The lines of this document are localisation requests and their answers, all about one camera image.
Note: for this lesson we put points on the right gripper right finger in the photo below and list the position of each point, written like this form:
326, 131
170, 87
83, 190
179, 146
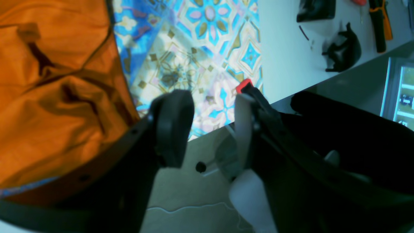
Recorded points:
246, 126

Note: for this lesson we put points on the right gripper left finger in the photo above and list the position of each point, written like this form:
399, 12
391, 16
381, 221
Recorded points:
172, 115

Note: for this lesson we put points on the orange T-shirt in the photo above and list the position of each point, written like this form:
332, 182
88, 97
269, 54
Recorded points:
64, 98

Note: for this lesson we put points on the red black clamp left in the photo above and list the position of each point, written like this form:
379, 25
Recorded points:
246, 87

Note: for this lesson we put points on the patterned blue tablecloth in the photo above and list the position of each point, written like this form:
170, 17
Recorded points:
207, 47

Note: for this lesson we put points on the black object on shelf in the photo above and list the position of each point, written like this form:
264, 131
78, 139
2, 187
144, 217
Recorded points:
345, 55

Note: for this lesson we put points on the orange black tool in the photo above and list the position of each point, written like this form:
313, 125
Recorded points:
381, 24

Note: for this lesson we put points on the window frame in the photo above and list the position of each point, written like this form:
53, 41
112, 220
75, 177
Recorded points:
398, 99

